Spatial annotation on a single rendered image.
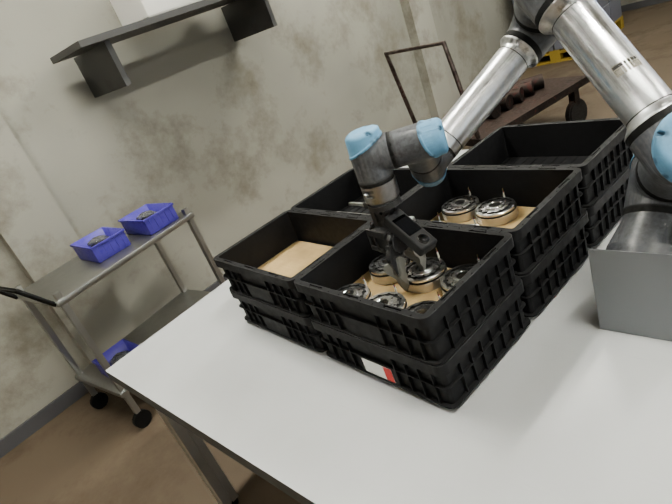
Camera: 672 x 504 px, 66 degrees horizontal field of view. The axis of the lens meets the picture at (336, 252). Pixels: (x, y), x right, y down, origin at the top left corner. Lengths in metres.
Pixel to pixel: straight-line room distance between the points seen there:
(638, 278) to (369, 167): 0.53
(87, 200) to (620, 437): 2.85
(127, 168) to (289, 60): 1.49
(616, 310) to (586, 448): 0.30
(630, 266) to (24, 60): 2.91
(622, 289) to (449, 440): 0.43
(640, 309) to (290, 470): 0.73
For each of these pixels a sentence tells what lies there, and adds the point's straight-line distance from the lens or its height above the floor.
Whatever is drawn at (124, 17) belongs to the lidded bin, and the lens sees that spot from 3.22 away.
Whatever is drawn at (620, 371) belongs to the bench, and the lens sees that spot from 1.09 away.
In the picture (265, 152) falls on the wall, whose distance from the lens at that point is 3.84.
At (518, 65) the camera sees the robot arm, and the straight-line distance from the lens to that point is 1.22.
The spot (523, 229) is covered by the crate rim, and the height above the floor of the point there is 0.92.
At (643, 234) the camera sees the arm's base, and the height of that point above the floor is 0.90.
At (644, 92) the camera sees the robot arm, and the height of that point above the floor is 1.14.
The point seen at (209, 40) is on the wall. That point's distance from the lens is 3.72.
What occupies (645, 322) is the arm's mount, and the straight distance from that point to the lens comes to 1.14.
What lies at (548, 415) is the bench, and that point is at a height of 0.70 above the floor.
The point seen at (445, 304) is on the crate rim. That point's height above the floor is 0.92.
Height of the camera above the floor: 1.45
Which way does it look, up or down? 25 degrees down
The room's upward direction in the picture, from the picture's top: 22 degrees counter-clockwise
